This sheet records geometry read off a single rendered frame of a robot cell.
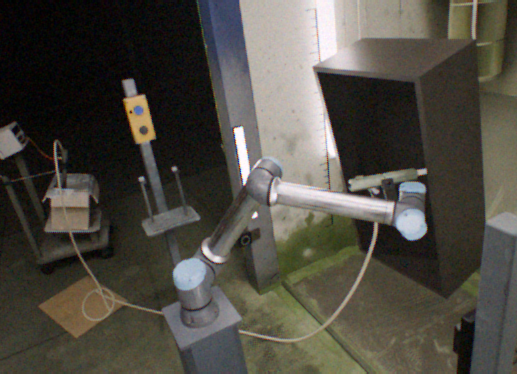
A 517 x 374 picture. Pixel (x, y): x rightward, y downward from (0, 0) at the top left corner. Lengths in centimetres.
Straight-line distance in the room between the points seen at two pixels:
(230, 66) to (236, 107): 24
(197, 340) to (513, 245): 152
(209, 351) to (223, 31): 164
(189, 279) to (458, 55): 143
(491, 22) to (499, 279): 243
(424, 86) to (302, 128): 122
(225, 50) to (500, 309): 198
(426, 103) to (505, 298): 107
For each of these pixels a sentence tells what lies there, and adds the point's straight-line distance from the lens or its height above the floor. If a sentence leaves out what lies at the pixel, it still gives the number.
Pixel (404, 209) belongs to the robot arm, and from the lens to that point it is 151.
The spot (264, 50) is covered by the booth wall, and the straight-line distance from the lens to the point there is 254.
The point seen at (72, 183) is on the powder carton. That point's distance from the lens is 416.
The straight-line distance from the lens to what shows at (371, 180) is 191.
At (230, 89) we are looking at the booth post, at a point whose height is 150.
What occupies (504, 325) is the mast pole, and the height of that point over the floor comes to 146.
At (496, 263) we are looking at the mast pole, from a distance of 75.
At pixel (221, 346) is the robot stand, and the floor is 53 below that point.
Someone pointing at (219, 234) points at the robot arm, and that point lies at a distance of 193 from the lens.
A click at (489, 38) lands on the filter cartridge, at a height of 152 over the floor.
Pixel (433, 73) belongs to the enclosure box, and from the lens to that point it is 173.
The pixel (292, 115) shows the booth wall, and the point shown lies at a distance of 270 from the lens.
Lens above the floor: 201
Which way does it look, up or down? 25 degrees down
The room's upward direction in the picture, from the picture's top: 9 degrees counter-clockwise
